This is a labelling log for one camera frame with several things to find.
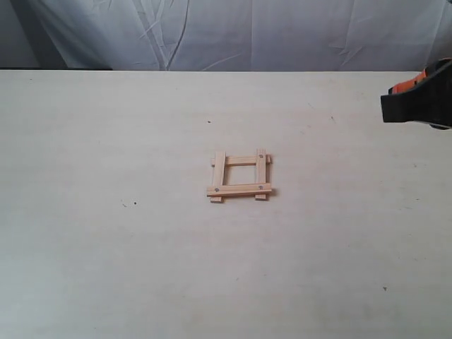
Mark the plain wooden stick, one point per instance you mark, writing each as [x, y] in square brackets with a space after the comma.
[219, 171]
[242, 161]

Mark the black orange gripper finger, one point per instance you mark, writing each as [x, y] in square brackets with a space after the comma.
[426, 98]

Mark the white backdrop cloth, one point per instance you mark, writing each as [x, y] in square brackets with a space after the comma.
[225, 35]

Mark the wooden stick with hole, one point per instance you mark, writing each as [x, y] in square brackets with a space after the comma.
[239, 190]

